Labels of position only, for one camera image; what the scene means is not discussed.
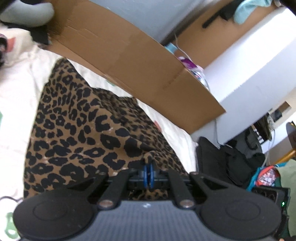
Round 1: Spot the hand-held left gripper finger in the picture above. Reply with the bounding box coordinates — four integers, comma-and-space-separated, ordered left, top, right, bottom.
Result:
67, 164, 148, 208
148, 164, 229, 209

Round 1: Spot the leopard print skirt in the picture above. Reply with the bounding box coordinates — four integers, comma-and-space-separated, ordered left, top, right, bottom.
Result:
23, 58, 189, 202

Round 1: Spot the green cloth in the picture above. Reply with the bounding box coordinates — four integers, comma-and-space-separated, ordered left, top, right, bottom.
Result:
276, 160, 296, 237

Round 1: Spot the round table with gold leg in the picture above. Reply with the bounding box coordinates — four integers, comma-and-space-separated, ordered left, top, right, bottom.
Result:
274, 122, 296, 165

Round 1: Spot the black desk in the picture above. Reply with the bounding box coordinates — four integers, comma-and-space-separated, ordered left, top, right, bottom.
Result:
245, 113, 278, 153

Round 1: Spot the purple and white plastic packet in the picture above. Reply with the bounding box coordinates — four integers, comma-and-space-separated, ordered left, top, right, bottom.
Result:
179, 56, 206, 84

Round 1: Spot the low brown cardboard sheet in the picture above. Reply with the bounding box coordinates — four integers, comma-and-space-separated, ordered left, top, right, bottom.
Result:
45, 0, 226, 135

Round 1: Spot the detergent bottle with teal cap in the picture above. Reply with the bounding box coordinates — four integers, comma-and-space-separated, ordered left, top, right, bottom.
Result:
165, 42, 178, 54

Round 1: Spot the tall brown cardboard panel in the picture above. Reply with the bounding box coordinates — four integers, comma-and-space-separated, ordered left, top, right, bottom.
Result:
173, 5, 278, 70

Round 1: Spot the cream bear print blanket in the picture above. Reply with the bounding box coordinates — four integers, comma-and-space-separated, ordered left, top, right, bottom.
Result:
0, 25, 199, 239

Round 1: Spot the small black cloth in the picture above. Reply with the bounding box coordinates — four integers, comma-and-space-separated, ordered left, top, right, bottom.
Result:
29, 25, 51, 45

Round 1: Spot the light blue cloth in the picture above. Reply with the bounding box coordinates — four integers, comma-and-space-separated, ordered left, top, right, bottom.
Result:
233, 0, 272, 25

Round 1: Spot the grey neck pillow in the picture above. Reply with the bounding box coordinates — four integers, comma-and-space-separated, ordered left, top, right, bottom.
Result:
0, 0, 55, 26

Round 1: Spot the white cable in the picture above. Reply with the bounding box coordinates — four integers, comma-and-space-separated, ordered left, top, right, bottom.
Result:
174, 32, 192, 58

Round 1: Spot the black strap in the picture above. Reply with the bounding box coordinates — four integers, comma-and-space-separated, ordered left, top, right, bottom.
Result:
202, 11, 226, 29

